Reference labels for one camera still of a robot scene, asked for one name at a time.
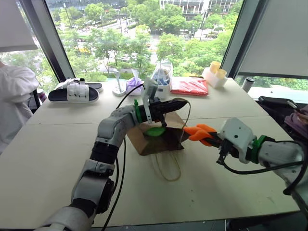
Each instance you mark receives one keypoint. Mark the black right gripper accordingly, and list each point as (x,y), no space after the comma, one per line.
(225,147)

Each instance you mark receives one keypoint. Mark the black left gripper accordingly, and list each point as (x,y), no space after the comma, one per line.
(157,108)

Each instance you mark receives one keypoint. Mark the orange plush toy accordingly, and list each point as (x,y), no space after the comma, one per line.
(196,134)

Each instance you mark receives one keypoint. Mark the brown paper bag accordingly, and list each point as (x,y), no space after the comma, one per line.
(138,137)

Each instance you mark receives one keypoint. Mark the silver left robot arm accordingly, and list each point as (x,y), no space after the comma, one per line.
(107,125)

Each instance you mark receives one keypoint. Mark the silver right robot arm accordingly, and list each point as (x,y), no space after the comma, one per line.
(276,151)

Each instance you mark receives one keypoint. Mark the green plush toy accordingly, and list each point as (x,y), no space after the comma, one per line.
(155,132)

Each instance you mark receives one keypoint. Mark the clear plastic bag with items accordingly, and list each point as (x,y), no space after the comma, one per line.
(162,74)

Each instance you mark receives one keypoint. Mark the black bag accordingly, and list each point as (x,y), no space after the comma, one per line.
(274,108)

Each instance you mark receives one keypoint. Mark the white box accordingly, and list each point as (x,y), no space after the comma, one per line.
(164,92)

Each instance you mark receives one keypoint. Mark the red packet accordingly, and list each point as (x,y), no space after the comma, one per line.
(190,86)

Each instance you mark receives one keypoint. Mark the green left wrist clamp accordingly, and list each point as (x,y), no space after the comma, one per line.
(137,113)

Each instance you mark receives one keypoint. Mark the green wrist clamp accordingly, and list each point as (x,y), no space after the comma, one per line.
(137,113)
(257,146)

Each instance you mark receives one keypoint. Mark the green right wrist clamp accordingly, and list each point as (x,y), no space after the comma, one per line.
(257,146)

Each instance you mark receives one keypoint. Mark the white cup holder block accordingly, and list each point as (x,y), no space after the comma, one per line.
(215,81)

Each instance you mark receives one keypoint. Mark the purple pouch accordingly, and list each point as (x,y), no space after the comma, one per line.
(132,85)

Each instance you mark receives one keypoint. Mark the yellow plastic cup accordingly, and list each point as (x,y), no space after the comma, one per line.
(221,73)
(214,67)

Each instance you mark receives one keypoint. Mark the white desk stand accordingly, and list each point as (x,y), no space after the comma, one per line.
(119,91)

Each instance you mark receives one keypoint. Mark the grey tumbler with dark lid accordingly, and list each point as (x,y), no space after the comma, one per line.
(247,85)

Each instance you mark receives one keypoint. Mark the purple cloth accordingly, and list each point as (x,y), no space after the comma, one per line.
(294,124)

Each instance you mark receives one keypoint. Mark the grey roller blind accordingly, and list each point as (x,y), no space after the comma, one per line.
(276,36)
(14,21)

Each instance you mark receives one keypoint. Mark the small pink cup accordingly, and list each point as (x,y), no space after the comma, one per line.
(42,95)

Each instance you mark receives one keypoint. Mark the person in white shirt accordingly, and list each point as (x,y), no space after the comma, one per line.
(14,96)

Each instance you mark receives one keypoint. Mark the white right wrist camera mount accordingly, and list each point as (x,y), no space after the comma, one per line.
(237,134)

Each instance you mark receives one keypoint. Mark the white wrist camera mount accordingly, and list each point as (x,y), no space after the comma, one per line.
(237,134)
(149,91)

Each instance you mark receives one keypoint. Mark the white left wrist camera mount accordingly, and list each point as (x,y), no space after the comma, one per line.
(149,91)

